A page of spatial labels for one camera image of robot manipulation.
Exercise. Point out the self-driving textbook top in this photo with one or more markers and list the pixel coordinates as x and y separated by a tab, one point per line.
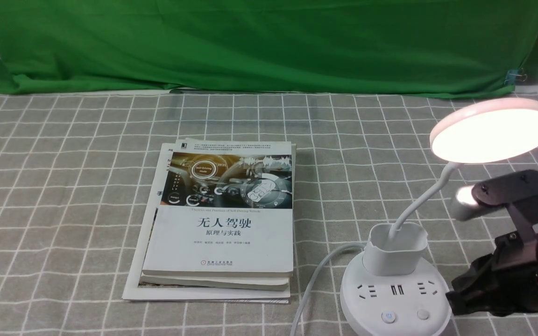
226	209

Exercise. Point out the middle book in stack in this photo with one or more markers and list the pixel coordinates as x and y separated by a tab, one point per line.
252	283

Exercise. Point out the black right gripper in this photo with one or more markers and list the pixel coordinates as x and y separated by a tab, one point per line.
501	283

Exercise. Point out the blue binder clip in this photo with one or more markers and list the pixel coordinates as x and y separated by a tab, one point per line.
514	77

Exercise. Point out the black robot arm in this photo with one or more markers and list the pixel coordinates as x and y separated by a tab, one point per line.
501	283

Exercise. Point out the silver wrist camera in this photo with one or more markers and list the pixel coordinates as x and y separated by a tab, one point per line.
464	207

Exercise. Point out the white desk lamp with socket base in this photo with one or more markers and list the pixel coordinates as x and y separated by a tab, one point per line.
389	289

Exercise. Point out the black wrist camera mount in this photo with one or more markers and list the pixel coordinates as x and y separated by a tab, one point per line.
518	194

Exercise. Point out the grey checked tablecloth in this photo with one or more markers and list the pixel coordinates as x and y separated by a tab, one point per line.
76	171

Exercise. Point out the green backdrop cloth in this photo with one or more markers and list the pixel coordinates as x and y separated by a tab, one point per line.
430	48

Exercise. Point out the bottom large white book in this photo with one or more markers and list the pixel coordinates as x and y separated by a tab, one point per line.
136	290

